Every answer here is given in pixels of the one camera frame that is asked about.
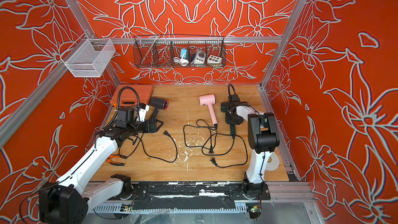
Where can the black magenta hair dryer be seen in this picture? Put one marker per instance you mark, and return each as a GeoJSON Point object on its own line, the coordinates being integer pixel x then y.
{"type": "Point", "coordinates": [158, 104]}

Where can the aluminium frame rail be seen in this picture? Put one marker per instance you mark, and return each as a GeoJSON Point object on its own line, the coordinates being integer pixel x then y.
{"type": "Point", "coordinates": [227, 40]}

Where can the pink hair dryer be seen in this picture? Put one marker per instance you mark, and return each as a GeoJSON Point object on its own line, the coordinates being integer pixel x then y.
{"type": "Point", "coordinates": [209, 100]}

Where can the dark green hair dryer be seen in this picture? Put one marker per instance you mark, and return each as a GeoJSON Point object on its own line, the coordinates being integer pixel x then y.
{"type": "Point", "coordinates": [226, 107]}

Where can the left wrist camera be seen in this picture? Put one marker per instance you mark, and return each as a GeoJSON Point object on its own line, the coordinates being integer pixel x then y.
{"type": "Point", "coordinates": [142, 110]}

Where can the orange handled pliers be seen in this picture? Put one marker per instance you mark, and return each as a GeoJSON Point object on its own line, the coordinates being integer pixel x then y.
{"type": "Point", "coordinates": [110, 160]}

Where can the white mesh wall basket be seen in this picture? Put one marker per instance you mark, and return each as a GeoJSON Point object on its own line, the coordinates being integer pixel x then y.
{"type": "Point", "coordinates": [89, 60]}

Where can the orange plastic tool case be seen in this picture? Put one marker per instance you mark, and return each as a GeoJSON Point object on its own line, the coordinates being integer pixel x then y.
{"type": "Point", "coordinates": [128, 97]}

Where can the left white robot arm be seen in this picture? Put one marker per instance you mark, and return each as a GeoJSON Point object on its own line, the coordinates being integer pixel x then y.
{"type": "Point", "coordinates": [67, 201]}

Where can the white tape roll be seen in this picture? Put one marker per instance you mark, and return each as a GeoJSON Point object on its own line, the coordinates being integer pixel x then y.
{"type": "Point", "coordinates": [272, 163]}

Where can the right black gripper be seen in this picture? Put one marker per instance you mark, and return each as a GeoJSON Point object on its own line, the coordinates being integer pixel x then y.
{"type": "Point", "coordinates": [239, 122]}

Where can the black wire wall basket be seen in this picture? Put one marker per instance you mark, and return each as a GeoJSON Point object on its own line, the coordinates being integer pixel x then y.
{"type": "Point", "coordinates": [165, 54]}

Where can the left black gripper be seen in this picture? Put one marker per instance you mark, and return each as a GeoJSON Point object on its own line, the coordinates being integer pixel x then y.
{"type": "Point", "coordinates": [154, 129]}

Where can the white power strip cube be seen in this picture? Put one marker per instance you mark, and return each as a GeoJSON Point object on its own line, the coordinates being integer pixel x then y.
{"type": "Point", "coordinates": [214, 60]}

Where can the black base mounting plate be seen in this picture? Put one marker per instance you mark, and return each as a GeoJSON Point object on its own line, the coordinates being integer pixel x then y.
{"type": "Point", "coordinates": [222, 196]}

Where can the blue white small box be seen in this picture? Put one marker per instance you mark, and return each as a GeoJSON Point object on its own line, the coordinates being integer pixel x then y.
{"type": "Point", "coordinates": [184, 54]}

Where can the white round socket adapter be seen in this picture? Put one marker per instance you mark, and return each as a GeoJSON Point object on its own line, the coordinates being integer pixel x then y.
{"type": "Point", "coordinates": [199, 58]}

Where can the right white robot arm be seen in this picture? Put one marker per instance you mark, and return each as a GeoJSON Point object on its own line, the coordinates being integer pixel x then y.
{"type": "Point", "coordinates": [262, 137]}

